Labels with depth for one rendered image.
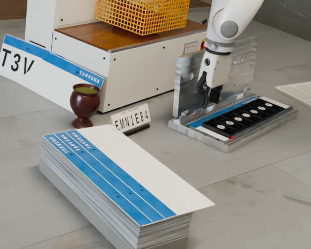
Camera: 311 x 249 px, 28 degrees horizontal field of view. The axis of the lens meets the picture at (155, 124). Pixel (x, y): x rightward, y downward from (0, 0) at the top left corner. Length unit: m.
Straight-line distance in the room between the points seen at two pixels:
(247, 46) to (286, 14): 2.54
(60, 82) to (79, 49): 0.12
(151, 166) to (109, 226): 0.19
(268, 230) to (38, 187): 0.52
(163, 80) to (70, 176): 0.74
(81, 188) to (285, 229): 0.46
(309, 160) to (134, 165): 0.61
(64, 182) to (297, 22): 3.35
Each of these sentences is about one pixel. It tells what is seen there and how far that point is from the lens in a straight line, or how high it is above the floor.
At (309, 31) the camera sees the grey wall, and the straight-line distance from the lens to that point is 4.49.
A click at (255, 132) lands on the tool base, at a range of 1.83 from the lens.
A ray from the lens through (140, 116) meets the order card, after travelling 1.75.
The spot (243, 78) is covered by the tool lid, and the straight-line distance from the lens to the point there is 2.06.
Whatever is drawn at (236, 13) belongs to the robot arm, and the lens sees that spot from 1.64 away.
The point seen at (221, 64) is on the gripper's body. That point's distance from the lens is 1.76.
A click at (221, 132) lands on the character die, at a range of 1.76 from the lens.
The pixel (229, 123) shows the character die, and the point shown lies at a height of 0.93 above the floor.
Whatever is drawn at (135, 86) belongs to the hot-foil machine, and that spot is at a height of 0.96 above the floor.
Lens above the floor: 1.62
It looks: 24 degrees down
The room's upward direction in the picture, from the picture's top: 9 degrees clockwise
